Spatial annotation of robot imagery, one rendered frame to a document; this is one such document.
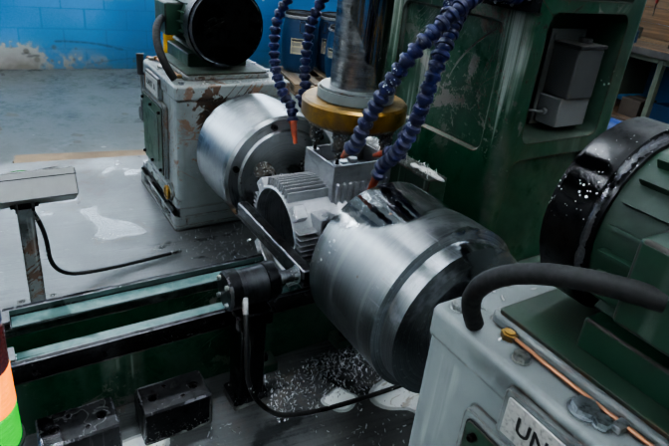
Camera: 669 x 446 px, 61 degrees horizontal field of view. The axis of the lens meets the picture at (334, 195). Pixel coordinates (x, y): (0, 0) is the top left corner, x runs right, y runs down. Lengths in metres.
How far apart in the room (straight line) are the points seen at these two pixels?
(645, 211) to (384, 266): 0.33
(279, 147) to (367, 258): 0.44
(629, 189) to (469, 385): 0.24
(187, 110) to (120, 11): 5.15
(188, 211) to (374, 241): 0.75
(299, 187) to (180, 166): 0.48
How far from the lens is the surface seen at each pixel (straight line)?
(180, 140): 1.34
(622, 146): 0.53
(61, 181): 1.08
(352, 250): 0.76
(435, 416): 0.66
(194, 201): 1.41
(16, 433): 0.63
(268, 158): 1.11
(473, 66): 1.02
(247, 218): 1.02
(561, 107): 1.09
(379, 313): 0.71
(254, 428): 0.94
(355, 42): 0.91
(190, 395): 0.90
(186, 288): 1.02
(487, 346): 0.56
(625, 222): 0.51
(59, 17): 6.42
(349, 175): 0.96
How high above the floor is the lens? 1.49
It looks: 25 degrees down
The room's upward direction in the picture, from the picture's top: 6 degrees clockwise
